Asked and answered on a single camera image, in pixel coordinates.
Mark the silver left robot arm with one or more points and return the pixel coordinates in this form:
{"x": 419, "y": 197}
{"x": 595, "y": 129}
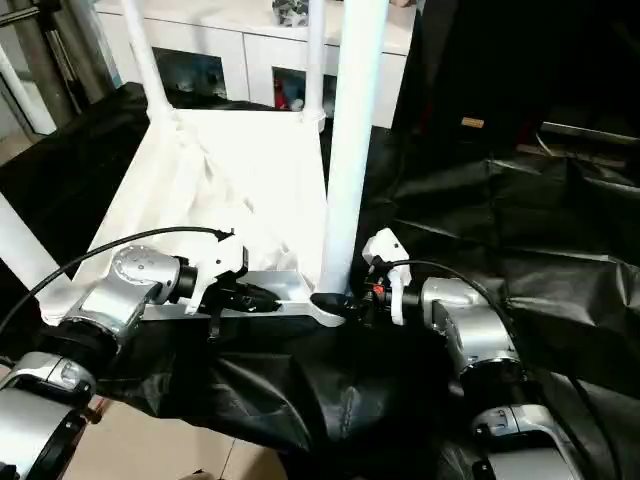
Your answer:
{"x": 130, "y": 285}

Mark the black mat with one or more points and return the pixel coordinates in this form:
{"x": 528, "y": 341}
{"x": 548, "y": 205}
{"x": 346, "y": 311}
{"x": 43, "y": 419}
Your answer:
{"x": 310, "y": 390}

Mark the white jar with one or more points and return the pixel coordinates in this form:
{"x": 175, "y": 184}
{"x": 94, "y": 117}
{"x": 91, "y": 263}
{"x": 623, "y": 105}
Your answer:
{"x": 297, "y": 104}

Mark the small yellow label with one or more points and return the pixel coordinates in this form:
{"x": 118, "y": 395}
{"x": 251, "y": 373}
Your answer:
{"x": 473, "y": 122}

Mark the white glass-door cabinet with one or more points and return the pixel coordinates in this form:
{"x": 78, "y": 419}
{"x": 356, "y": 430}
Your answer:
{"x": 235, "y": 45}

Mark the black metal bar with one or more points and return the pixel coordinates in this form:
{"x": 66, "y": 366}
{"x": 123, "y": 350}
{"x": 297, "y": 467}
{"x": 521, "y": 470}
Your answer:
{"x": 590, "y": 132}

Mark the white pole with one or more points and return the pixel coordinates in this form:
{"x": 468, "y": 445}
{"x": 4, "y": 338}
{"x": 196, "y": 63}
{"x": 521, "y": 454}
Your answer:
{"x": 25, "y": 100}

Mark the black backdrop cloth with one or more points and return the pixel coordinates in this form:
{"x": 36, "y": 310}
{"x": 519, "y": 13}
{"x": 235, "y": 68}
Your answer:
{"x": 540, "y": 50}

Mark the black tripod pole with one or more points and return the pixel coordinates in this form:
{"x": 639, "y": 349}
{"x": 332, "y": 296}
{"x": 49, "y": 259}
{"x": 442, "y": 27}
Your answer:
{"x": 22, "y": 17}

